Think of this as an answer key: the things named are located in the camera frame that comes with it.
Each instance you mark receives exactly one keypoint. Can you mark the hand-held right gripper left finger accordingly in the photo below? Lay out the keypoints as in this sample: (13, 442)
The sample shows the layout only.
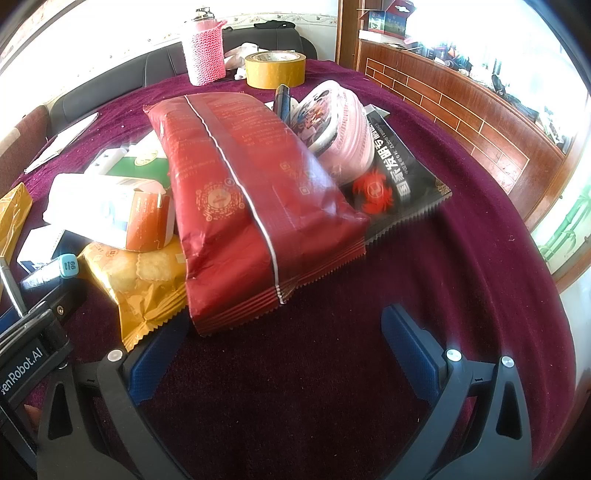
(154, 364)

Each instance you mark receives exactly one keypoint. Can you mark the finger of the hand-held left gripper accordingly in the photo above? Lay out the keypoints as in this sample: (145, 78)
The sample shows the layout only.
(64, 300)

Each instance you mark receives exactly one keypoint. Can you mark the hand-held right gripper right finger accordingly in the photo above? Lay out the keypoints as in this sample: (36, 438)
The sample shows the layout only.
(411, 355)

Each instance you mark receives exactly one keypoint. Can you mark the black marker teal cap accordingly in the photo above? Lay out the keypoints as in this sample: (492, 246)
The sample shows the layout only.
(46, 274)

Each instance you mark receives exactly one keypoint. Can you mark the small white blue box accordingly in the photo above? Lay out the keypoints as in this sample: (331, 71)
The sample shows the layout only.
(39, 244)

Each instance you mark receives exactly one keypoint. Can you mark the yellow cracker packet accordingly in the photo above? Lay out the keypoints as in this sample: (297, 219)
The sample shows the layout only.
(138, 281)

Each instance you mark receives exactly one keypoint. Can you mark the white orange toothpaste box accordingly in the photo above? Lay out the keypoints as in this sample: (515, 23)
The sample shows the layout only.
(92, 207)

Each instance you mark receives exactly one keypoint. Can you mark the green and white box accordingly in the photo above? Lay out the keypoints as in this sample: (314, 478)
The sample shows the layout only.
(138, 166)

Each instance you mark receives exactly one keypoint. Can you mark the red snack bag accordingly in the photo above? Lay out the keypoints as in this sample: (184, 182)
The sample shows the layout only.
(240, 194)

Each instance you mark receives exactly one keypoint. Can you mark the black marker orange cap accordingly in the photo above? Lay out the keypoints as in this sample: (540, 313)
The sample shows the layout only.
(281, 101)

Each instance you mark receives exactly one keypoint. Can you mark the maroon blanket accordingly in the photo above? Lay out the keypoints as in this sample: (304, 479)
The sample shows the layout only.
(323, 369)

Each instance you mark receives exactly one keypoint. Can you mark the white paper sheet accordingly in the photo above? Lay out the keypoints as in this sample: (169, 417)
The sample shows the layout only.
(64, 138)

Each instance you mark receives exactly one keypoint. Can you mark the black snack bag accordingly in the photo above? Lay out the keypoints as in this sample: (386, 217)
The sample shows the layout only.
(406, 184)

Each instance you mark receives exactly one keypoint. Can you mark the pink cartoon plastic packet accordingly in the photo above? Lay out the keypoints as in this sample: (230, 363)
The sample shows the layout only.
(346, 138)

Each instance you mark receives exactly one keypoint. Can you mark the wooden cabinet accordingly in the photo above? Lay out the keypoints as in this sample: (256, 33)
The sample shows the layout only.
(461, 115)

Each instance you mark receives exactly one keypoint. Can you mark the black leather sofa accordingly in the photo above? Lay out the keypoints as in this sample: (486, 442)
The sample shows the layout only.
(161, 64)

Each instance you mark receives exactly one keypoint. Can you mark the bottle in pink knitted sleeve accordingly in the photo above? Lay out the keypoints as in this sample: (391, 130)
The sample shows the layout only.
(203, 50)

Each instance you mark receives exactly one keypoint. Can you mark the white crumpled tissue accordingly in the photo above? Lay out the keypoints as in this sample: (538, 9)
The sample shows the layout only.
(238, 57)

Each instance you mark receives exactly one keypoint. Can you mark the yellow tape roll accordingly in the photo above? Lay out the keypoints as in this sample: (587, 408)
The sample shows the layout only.
(277, 74)

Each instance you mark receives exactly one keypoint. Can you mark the blue printed carton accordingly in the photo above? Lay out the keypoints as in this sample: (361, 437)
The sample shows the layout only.
(388, 18)

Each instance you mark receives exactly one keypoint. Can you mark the green bamboo wall print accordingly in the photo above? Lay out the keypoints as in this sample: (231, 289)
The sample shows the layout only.
(568, 221)

